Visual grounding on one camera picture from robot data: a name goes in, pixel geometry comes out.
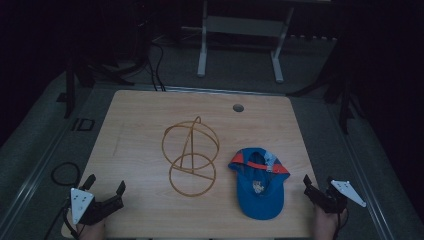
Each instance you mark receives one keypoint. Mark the white metal desk frame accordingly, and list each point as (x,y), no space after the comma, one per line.
(245,26)

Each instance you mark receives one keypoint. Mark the black metal stand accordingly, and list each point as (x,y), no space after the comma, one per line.
(345,106)
(70,90)

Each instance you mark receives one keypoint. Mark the person's left hand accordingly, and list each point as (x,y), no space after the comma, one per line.
(90,231)

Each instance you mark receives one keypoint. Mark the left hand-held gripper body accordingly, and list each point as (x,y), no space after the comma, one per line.
(100,208)

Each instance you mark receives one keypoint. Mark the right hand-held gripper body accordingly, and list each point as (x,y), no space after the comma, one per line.
(331,201)

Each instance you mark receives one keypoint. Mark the person's right hand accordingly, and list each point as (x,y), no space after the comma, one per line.
(326,225)

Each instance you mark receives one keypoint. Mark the blue and orange cap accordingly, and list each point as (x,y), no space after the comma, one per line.
(260,193)

